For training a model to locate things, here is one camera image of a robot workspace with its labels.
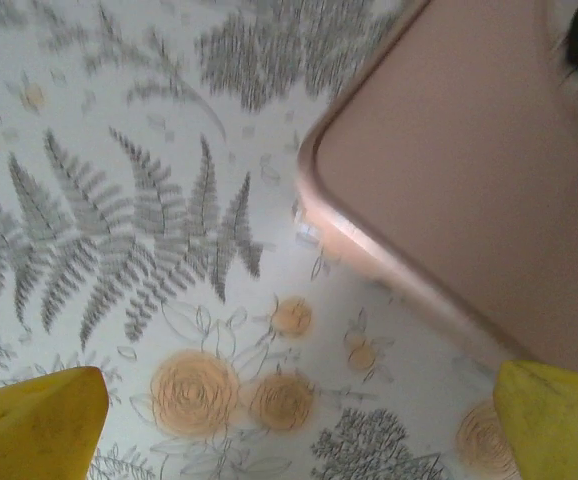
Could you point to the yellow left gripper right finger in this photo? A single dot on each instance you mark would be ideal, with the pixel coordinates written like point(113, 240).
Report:
point(559, 430)

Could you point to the pink rectangular tray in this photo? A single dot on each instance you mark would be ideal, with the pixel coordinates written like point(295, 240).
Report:
point(459, 190)

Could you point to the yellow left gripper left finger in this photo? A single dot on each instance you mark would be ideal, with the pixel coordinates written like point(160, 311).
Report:
point(34, 430)

